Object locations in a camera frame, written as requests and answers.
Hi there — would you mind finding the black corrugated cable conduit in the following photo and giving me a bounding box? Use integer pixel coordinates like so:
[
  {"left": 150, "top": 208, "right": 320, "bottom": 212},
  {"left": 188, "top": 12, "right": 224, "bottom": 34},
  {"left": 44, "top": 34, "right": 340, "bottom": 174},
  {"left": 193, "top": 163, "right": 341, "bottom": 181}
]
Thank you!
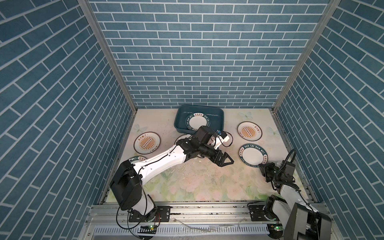
[{"left": 274, "top": 148, "right": 298, "bottom": 181}]

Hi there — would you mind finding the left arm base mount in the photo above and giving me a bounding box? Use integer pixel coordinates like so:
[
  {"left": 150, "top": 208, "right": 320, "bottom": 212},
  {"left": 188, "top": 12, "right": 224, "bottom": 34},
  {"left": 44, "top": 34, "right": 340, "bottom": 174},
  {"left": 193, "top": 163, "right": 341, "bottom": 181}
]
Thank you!
[{"left": 129, "top": 199, "right": 171, "bottom": 223}]

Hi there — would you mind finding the teal plastic bin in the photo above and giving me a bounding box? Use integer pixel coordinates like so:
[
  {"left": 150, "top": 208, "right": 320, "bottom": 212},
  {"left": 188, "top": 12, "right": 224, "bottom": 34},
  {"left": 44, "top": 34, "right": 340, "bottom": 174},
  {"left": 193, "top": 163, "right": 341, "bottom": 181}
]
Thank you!
[{"left": 174, "top": 105, "right": 225, "bottom": 134}]

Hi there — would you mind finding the left orange sunburst plate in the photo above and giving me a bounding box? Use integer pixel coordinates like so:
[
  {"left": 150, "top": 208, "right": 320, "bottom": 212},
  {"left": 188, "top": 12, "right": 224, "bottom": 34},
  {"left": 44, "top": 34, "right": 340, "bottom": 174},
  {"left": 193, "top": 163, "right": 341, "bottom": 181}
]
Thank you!
[{"left": 134, "top": 132, "right": 161, "bottom": 155}]

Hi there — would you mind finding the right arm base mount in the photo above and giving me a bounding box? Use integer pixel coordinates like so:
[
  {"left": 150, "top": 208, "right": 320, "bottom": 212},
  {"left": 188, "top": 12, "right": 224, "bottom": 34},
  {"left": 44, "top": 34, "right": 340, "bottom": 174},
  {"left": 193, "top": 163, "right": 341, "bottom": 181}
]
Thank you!
[{"left": 247, "top": 195, "right": 286, "bottom": 222}]

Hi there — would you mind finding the orange sunburst plate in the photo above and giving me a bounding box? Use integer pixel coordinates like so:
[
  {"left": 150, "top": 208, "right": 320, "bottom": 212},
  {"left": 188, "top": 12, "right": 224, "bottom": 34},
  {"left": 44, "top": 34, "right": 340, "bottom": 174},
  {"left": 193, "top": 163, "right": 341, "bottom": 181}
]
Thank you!
[
  {"left": 237, "top": 122, "right": 263, "bottom": 142},
  {"left": 175, "top": 134, "right": 192, "bottom": 145},
  {"left": 134, "top": 132, "right": 161, "bottom": 155}
]

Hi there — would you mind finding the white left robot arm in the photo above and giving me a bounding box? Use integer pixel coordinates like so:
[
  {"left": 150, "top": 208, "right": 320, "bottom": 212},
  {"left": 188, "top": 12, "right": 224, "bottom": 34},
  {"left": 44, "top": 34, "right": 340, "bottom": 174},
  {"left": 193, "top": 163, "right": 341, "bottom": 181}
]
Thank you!
[{"left": 110, "top": 126, "right": 234, "bottom": 217}]

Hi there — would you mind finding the right orange sunburst plate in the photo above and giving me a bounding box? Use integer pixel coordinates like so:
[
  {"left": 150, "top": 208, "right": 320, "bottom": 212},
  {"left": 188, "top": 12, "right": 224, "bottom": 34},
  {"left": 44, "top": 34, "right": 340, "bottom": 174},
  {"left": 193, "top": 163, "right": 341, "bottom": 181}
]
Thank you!
[{"left": 237, "top": 122, "right": 263, "bottom": 142}]

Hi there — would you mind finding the green rim text plate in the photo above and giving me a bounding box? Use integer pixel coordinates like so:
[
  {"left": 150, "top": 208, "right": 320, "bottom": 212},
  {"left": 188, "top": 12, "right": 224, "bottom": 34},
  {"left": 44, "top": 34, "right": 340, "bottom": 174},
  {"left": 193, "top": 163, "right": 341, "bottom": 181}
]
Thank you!
[
  {"left": 239, "top": 144, "right": 269, "bottom": 168},
  {"left": 129, "top": 156, "right": 147, "bottom": 164},
  {"left": 186, "top": 113, "right": 211, "bottom": 131}
]

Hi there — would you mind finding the aluminium front rail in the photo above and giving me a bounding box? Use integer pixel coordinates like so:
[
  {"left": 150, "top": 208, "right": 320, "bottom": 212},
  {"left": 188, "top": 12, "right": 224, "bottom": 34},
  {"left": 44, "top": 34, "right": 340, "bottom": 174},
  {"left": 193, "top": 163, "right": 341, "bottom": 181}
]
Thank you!
[{"left": 79, "top": 201, "right": 277, "bottom": 240}]

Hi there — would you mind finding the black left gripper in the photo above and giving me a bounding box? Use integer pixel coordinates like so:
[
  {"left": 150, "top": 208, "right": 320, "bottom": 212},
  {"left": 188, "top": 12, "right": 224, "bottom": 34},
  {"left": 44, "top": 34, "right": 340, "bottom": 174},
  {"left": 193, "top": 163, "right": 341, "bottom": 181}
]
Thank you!
[{"left": 197, "top": 144, "right": 235, "bottom": 167}]

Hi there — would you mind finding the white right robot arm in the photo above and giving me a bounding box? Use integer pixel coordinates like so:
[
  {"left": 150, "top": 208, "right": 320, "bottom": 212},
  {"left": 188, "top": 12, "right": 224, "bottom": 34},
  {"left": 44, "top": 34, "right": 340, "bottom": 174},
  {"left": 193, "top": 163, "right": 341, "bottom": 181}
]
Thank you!
[{"left": 259, "top": 163, "right": 332, "bottom": 240}]

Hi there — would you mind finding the middle orange sunburst plate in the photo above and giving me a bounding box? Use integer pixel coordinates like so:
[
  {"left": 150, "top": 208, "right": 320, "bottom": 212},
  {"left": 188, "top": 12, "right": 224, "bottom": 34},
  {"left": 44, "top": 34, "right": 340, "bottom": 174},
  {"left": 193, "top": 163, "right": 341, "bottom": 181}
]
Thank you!
[{"left": 175, "top": 134, "right": 192, "bottom": 145}]

